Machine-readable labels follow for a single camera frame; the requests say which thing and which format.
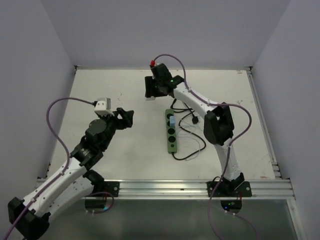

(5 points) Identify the white charger plug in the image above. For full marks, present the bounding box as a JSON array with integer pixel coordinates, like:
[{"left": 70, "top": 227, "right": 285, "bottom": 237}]
[{"left": 145, "top": 97, "right": 156, "bottom": 101}]

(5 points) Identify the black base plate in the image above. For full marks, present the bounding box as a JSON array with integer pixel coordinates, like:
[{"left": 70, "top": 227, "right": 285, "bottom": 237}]
[
  {"left": 206, "top": 173, "right": 253, "bottom": 198},
  {"left": 100, "top": 180, "right": 120, "bottom": 198}
]

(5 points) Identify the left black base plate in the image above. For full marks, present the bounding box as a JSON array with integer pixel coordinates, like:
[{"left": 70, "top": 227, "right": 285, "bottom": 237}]
[{"left": 100, "top": 180, "right": 120, "bottom": 198}]

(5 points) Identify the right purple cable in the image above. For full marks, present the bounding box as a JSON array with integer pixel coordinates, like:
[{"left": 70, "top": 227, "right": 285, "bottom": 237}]
[{"left": 153, "top": 53, "right": 258, "bottom": 240}]

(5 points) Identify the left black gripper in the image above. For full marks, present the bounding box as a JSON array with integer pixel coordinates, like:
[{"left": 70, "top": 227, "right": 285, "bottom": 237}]
[{"left": 98, "top": 107, "right": 134, "bottom": 150}]

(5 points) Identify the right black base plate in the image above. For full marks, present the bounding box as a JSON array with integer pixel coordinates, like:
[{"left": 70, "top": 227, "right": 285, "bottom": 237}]
[{"left": 206, "top": 173, "right": 253, "bottom": 198}]

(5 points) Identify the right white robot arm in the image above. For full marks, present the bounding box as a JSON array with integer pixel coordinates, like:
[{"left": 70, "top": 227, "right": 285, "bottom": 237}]
[{"left": 145, "top": 60, "right": 245, "bottom": 197}]

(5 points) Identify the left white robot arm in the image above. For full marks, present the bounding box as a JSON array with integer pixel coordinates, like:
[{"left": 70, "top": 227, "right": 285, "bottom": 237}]
[{"left": 7, "top": 107, "right": 134, "bottom": 240}]

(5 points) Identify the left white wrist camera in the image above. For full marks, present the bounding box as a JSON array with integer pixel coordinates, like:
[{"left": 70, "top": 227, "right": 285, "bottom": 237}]
[{"left": 94, "top": 97, "right": 114, "bottom": 116}]

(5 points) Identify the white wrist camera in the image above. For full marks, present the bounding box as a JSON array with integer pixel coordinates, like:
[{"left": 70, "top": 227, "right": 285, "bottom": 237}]
[
  {"left": 149, "top": 59, "right": 159, "bottom": 68},
  {"left": 94, "top": 97, "right": 114, "bottom": 116}
]

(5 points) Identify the light blue charger plug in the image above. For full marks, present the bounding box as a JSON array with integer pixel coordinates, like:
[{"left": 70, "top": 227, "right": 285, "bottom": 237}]
[{"left": 169, "top": 115, "right": 176, "bottom": 128}]

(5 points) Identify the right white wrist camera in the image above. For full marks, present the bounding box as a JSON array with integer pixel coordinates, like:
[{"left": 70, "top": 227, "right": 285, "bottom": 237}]
[{"left": 149, "top": 59, "right": 159, "bottom": 68}]

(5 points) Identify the green power strip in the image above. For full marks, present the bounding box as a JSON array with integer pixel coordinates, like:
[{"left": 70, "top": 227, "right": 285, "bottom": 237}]
[{"left": 164, "top": 108, "right": 178, "bottom": 154}]

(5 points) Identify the light blue usb cable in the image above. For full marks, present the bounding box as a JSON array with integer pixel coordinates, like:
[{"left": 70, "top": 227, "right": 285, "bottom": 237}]
[{"left": 177, "top": 119, "right": 205, "bottom": 160}]

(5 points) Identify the aluminium rail frame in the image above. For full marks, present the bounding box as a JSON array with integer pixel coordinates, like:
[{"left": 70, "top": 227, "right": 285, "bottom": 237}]
[{"left": 32, "top": 65, "right": 293, "bottom": 201}]

